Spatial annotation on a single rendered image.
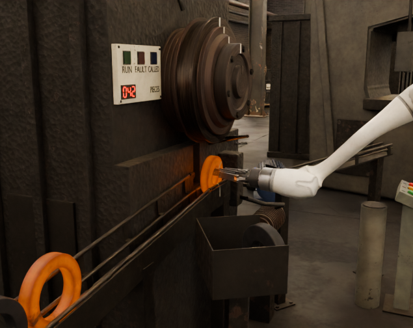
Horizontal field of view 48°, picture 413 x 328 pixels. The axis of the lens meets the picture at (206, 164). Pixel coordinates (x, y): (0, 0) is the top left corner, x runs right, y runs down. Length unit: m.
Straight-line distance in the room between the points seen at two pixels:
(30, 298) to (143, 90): 0.78
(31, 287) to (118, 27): 0.81
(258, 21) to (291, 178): 9.14
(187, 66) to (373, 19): 2.91
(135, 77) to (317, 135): 3.19
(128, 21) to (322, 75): 3.11
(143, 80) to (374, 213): 1.30
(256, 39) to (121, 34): 9.28
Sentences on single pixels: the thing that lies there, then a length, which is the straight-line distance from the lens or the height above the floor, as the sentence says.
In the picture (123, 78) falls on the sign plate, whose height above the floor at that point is 1.14.
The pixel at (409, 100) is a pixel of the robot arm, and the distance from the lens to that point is 1.72.
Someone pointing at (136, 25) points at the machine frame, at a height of 1.30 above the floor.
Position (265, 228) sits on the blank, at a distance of 1.28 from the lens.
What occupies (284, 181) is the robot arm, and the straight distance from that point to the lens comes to 1.72.
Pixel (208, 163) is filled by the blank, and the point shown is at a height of 0.81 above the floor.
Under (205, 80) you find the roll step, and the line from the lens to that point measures 1.64.
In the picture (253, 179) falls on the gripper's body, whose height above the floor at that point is 0.76.
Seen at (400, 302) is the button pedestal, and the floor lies 0.04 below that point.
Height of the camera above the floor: 1.18
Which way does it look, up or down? 12 degrees down
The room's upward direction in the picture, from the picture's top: straight up
